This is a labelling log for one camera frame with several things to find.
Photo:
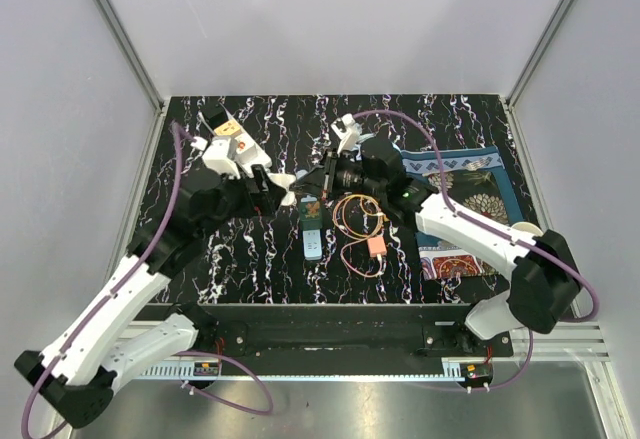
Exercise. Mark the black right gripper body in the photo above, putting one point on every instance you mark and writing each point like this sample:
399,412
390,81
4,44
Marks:
340,172

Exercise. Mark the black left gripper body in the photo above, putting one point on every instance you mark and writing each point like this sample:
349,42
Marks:
235,202

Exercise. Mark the white wall charger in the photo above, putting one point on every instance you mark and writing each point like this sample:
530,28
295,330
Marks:
284,181

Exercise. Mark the green cube socket adapter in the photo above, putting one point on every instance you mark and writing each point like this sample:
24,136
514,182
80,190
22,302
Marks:
310,213

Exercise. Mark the white multicolour power strip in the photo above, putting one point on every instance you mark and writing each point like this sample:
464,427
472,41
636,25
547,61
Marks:
256,156

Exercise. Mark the light blue power strip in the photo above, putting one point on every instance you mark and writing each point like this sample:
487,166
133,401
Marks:
312,244

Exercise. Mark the white cube socket adapter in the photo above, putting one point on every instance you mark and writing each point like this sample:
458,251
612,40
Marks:
244,144

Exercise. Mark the beige travel adapter cube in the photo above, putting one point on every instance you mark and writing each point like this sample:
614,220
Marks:
230,128

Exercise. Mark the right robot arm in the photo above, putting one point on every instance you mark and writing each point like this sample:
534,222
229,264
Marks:
540,268

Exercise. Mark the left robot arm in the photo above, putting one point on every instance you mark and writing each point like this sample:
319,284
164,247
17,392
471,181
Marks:
81,371

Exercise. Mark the pink USB charger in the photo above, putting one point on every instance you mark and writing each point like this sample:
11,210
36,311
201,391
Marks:
376,246

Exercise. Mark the dark floral square plate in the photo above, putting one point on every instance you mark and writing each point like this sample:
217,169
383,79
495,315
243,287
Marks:
477,191

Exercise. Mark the blue patterned placemat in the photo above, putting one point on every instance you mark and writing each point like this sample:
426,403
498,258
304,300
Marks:
443,260

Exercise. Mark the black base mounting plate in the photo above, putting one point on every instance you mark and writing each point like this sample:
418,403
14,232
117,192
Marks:
242,329

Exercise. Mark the white paper cup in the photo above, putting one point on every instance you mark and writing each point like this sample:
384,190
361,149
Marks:
528,227

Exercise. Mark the aluminium frame post left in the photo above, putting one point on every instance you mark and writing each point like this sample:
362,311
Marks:
116,27

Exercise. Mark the aluminium frame post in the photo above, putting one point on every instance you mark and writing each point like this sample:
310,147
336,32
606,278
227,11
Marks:
116,27
543,44

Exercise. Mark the aluminium frame post right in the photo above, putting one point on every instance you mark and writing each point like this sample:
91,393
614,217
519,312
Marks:
543,44

